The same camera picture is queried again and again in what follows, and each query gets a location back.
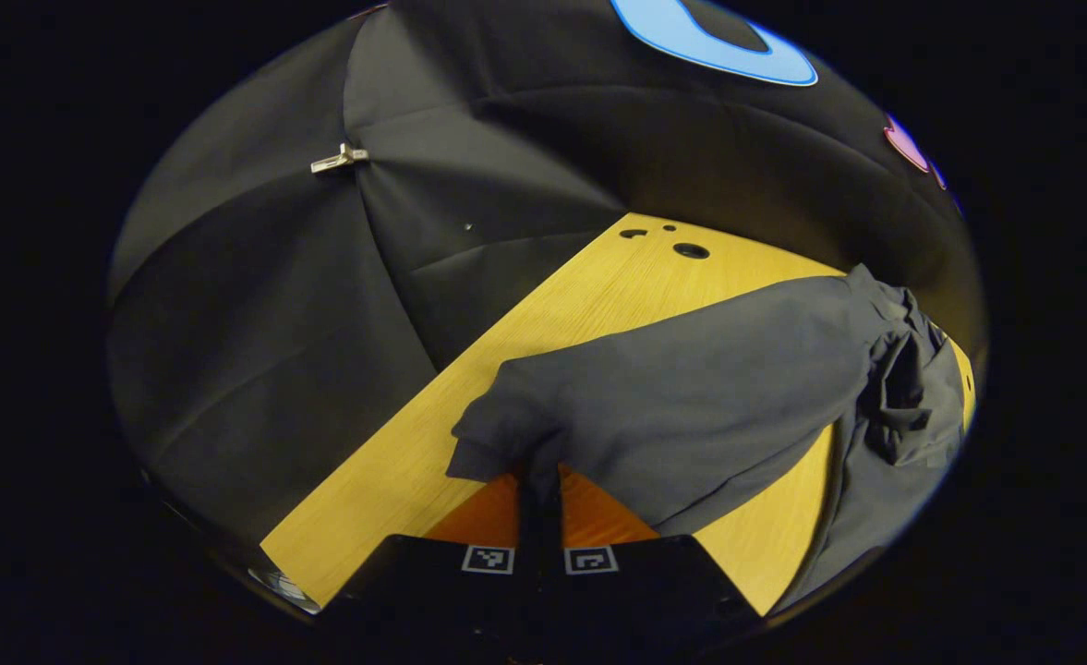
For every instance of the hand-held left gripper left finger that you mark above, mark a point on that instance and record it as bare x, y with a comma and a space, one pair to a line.
441, 591

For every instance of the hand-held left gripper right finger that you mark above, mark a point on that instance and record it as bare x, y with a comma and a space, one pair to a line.
654, 591

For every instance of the grey long-sleeved shirt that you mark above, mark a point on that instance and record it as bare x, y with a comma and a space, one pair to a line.
691, 388

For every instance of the black backdrop cloth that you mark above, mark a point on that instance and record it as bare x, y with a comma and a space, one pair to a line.
275, 323

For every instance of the white cloth clip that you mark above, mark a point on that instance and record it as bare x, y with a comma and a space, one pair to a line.
335, 163

